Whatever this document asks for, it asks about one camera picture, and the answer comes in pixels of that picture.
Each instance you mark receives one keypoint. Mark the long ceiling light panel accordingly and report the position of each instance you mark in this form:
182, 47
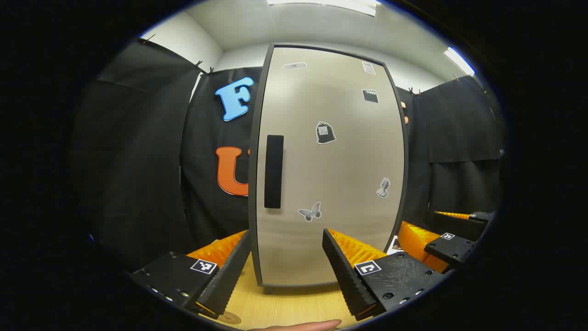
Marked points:
349, 5

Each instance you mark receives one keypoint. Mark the light grey cabinet door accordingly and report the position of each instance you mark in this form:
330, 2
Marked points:
330, 174

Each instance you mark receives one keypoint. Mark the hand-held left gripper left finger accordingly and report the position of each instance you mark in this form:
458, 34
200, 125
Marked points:
225, 285

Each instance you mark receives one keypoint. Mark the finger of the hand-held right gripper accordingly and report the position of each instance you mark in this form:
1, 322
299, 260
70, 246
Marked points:
448, 250
459, 225

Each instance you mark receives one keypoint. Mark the small ceiling light panel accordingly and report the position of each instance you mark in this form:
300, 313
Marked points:
459, 60

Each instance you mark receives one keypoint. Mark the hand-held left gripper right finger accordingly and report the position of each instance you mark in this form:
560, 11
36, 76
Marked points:
344, 271

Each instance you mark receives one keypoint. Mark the dark grey cabinet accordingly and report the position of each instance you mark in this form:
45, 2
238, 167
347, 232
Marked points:
253, 193

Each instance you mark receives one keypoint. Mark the white book photo cover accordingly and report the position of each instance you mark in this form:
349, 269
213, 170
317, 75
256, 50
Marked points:
395, 246

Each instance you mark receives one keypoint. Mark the round wooden coaster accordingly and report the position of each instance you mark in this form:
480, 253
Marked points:
229, 317

